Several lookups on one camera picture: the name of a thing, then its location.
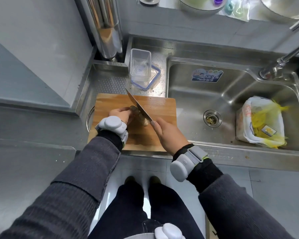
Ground person's left hand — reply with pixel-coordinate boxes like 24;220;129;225
109;107;135;125

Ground plastic bag with yellow waste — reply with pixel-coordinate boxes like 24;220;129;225
236;96;289;149

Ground shiny steel duct pipe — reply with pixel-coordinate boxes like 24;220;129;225
76;0;124;62

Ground clear plastic container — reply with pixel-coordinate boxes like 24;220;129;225
129;48;152;83

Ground chrome faucet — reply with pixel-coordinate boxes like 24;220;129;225
259;15;299;80

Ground steel bowl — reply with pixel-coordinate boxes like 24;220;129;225
176;0;227;16

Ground stainless steel sink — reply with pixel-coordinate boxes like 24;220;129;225
166;57;299;153

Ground steel kitchen knife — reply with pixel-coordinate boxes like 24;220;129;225
125;88;156;123

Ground person's right forearm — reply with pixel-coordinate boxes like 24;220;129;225
173;144;295;239

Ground person's left forearm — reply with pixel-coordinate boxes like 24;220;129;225
0;130;124;239

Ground clear bag of teal clips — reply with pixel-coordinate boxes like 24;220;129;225
219;0;251;22

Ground round grey lid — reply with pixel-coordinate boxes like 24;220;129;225
138;0;161;7

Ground person's right hand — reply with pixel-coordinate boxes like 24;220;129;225
151;118;190;156

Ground round sink drain strainer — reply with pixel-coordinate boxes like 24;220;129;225
203;110;223;128

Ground dark blue trousers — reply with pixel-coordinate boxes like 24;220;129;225
88;180;205;239

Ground blue white sink sticker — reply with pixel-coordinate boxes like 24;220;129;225
191;68;224;83

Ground white grey wrist tracker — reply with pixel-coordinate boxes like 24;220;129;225
95;116;129;148
170;144;209;182

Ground wooden cutting board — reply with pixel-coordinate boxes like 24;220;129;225
87;93;177;152

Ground large steel basin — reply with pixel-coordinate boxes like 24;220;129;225
259;0;299;19

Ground beige ginger root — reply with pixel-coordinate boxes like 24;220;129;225
129;106;150;127

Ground white chest tracker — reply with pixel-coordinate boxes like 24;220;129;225
153;223;186;239

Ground blue-rimmed clear container lid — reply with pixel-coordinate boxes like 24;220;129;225
131;65;161;91

